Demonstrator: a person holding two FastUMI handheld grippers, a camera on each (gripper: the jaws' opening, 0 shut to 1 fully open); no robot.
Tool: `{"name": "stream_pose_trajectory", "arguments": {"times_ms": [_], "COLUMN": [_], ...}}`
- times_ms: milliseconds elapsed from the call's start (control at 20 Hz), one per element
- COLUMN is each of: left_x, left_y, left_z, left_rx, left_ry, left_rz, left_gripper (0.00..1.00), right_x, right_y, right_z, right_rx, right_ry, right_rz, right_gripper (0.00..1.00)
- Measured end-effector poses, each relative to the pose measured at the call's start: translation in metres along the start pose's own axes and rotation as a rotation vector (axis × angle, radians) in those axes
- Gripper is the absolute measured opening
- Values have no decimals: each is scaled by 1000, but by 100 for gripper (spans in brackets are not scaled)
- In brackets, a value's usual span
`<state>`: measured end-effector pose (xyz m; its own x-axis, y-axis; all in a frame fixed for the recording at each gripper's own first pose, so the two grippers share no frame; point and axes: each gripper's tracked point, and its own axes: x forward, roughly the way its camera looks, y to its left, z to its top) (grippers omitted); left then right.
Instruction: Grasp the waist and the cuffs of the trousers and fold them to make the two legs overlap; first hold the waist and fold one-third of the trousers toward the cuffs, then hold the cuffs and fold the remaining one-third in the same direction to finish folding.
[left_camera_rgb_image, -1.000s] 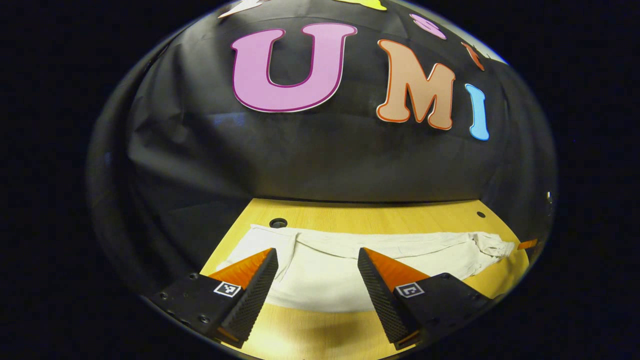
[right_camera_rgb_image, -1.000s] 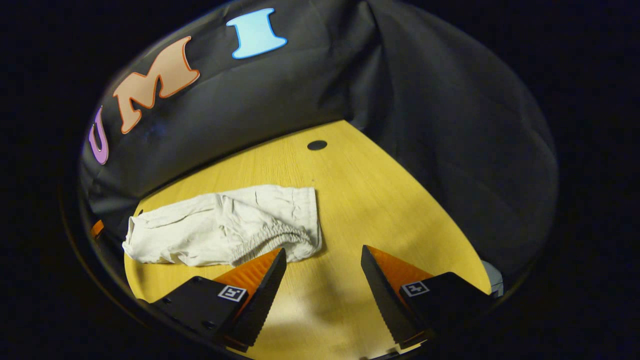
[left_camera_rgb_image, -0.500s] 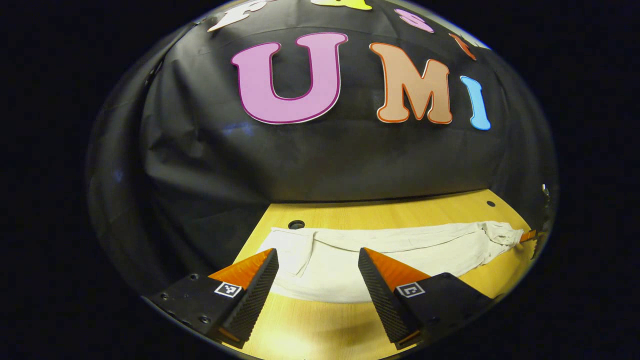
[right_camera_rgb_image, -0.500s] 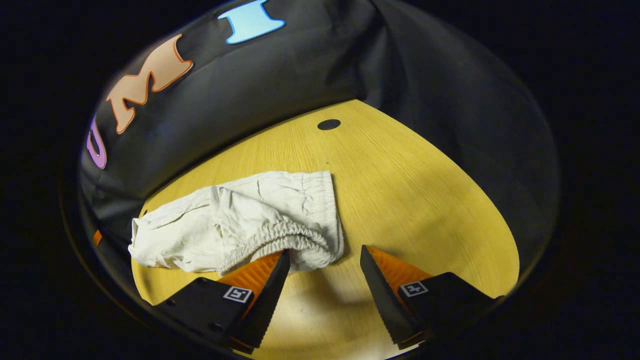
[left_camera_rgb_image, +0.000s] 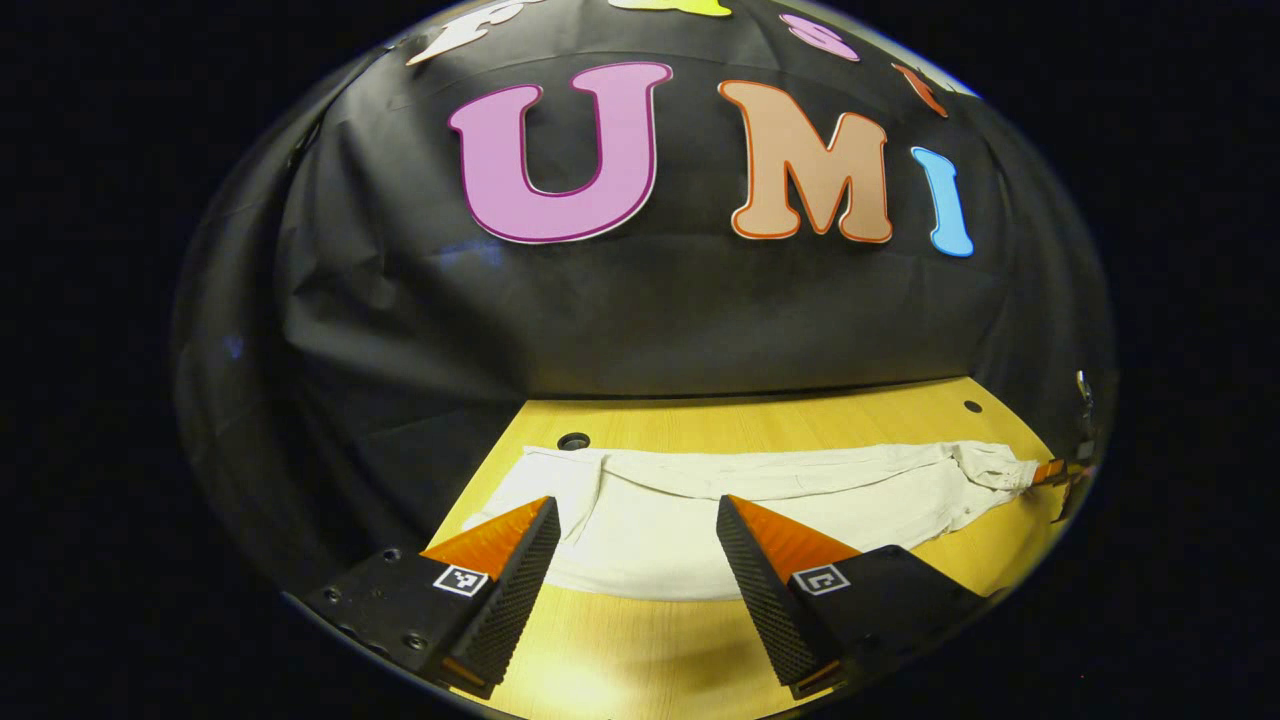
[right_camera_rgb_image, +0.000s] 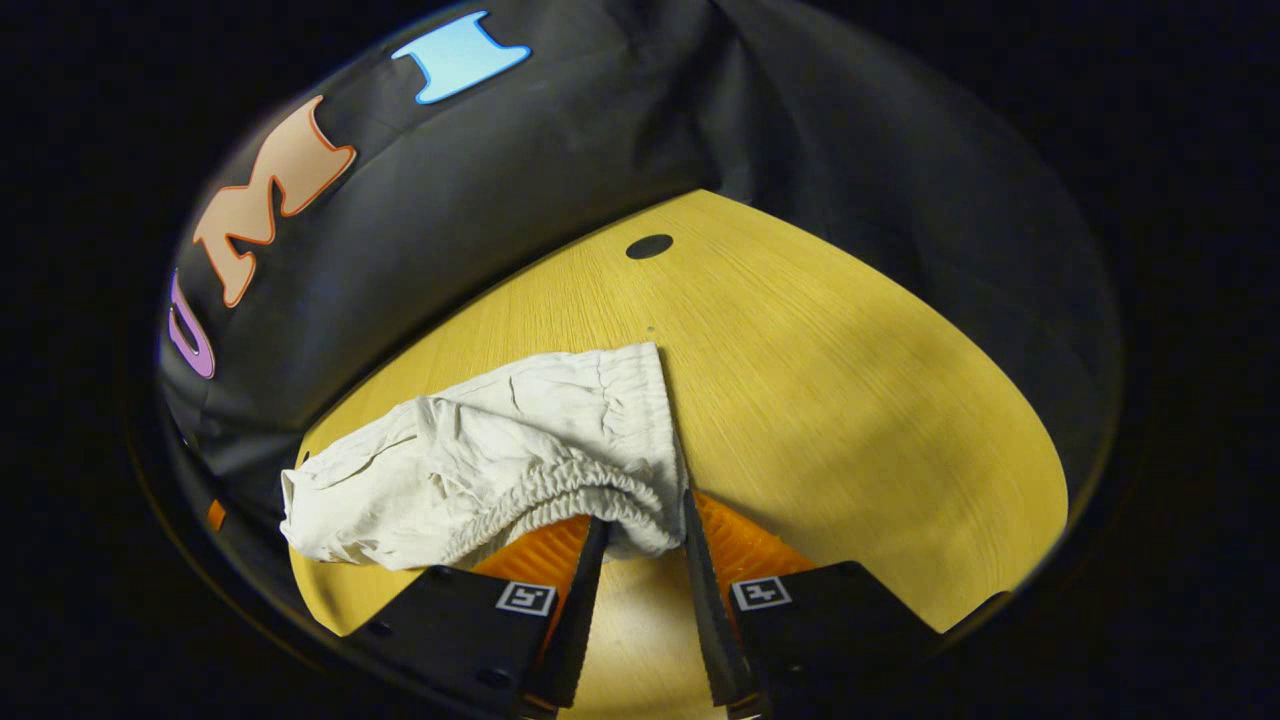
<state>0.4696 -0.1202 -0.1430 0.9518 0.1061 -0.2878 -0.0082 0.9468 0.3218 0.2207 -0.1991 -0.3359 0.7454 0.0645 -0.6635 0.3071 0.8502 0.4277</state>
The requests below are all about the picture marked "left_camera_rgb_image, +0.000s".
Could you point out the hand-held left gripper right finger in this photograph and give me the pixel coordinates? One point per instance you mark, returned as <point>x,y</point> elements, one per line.
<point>770,605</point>

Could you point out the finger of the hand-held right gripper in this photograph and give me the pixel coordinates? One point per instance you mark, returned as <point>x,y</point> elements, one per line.
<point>1048,472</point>

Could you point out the black backdrop cloth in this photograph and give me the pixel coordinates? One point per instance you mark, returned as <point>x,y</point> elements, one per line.
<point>600,310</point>

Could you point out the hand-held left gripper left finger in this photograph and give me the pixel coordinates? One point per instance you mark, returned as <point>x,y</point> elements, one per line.
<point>510,600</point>

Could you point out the white jeans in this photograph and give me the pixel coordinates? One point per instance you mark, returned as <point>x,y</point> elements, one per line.
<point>700,520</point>

